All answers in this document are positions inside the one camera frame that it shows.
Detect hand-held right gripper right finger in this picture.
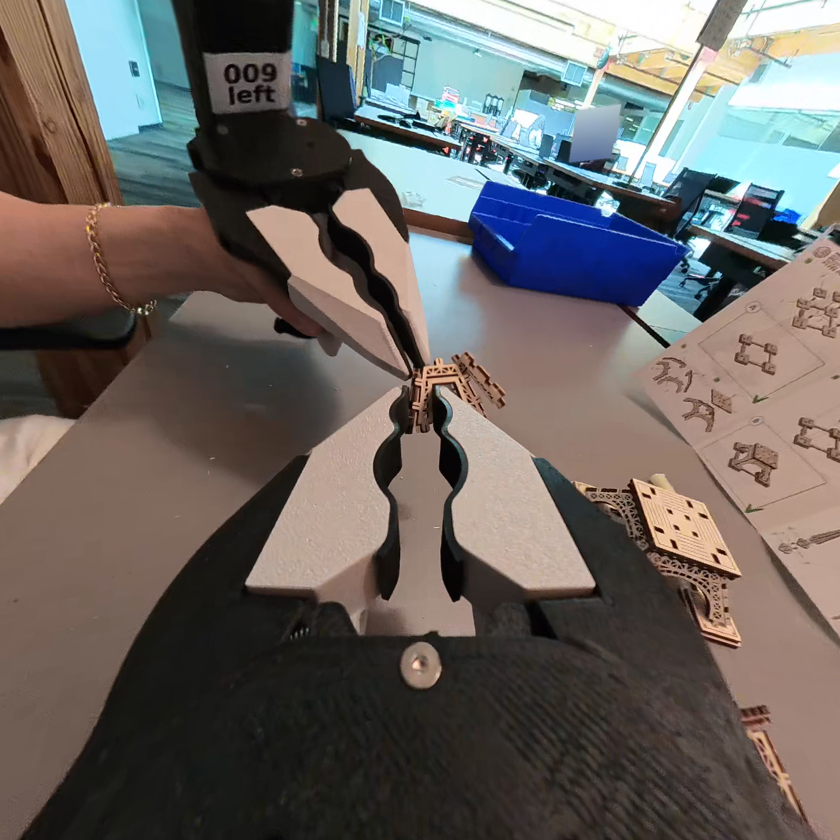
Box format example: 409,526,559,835
434,387,597,634

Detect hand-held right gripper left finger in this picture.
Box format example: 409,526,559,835
246,386,406,632

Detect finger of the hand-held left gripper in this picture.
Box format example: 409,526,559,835
326,185,432,370
245,209,413,380

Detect small wooden lattice assembly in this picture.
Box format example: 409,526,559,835
409,351,508,435

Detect grey desk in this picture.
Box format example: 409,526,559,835
0,226,840,840

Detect person's left hand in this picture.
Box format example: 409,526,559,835
156,205,324,337

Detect white table with wooden edge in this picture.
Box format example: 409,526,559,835
336,128,526,245

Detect black high-back chair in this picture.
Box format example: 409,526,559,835
315,52,361,127

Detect wooden tower base model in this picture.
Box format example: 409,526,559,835
573,478,744,648

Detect blue plastic bin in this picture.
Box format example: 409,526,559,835
468,180,692,308

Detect black chair armrest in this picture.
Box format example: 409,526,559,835
0,308,140,352

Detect diagram instruction sheet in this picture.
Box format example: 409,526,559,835
633,226,840,637

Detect printed white t-shirt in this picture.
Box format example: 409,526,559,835
0,415,76,506

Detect black mesh office chair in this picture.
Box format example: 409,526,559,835
661,167,718,237

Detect flat wooden puzzle strip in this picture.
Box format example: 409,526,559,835
740,704,809,824

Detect black red office chair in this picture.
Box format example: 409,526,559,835
730,184,786,245

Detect gold chain bracelet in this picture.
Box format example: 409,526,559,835
85,202,158,316

